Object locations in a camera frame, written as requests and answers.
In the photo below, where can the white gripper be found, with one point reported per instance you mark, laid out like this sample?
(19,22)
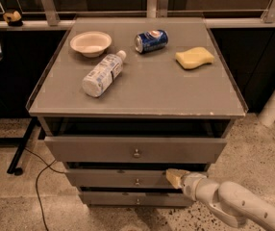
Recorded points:
(188,181)

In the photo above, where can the grey drawer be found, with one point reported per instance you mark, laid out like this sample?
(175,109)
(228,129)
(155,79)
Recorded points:
(150,199)
(118,178)
(135,150)

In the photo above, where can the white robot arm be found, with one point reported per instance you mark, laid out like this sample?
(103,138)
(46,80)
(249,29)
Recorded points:
(229,201)

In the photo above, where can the grey bottom drawer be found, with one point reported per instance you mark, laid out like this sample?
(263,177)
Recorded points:
(150,199)

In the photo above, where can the grey drawer cabinet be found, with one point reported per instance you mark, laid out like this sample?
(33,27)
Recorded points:
(153,97)

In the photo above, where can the grey top drawer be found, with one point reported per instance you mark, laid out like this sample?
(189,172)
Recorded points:
(135,150)

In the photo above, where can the yellow sponge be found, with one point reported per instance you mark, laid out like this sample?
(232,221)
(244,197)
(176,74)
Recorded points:
(194,57)

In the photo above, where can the clear plastic water bottle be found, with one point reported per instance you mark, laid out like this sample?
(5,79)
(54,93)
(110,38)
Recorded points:
(100,78)

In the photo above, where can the blue soda can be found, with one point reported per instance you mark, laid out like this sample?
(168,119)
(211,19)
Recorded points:
(150,41)

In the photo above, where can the white paper bowl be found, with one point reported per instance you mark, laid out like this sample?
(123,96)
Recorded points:
(91,44)

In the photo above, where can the black desk leg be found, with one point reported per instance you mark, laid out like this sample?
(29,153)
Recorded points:
(13,168)

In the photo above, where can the small yellow black object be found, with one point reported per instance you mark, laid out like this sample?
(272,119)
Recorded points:
(13,18)

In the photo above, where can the metal window rail frame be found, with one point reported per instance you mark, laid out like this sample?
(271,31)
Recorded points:
(215,13)

